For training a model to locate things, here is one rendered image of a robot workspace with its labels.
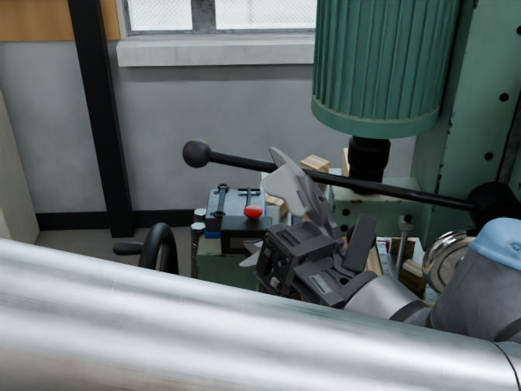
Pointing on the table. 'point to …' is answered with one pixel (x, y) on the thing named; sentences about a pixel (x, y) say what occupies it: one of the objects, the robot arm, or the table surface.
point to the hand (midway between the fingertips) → (260, 195)
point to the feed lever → (478, 209)
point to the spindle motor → (381, 64)
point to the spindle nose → (367, 159)
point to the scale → (384, 258)
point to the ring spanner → (221, 201)
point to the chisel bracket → (376, 208)
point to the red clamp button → (253, 211)
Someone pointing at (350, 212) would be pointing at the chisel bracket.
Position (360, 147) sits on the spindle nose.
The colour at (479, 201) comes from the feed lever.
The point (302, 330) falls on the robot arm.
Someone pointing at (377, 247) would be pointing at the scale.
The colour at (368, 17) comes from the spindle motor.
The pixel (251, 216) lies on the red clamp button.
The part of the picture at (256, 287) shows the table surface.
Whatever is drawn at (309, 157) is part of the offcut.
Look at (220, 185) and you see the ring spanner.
